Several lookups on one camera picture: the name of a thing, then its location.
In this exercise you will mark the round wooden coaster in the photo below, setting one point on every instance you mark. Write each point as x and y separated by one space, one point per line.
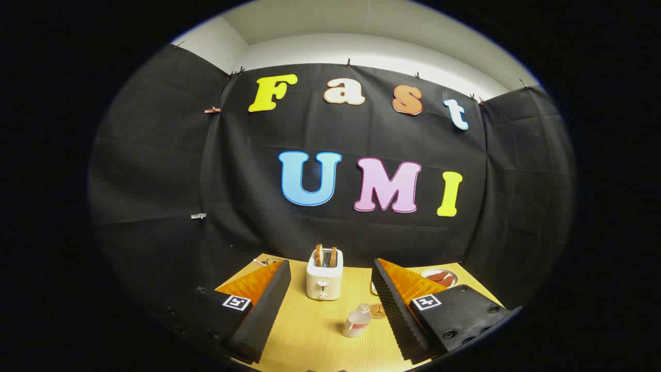
379 311

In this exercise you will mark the toast bread slice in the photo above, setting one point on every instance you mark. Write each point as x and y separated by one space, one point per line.
319 256
333 257

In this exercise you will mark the white toaster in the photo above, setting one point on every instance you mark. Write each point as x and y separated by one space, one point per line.
324 281

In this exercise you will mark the white oval plate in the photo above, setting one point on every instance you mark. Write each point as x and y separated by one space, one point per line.
431 271

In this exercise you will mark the copper clip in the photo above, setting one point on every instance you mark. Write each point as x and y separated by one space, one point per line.
212 110

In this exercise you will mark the red meat piece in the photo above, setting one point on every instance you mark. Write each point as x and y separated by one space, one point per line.
436 276
446 281

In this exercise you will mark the wooden table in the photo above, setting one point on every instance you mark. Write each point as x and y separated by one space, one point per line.
310 336

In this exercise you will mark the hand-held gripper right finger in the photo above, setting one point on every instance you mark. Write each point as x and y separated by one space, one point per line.
395 310

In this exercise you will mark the clear juice bottle red label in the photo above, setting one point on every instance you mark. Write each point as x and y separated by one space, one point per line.
356 324

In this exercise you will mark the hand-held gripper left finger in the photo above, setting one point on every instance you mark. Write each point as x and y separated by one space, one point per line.
268 310

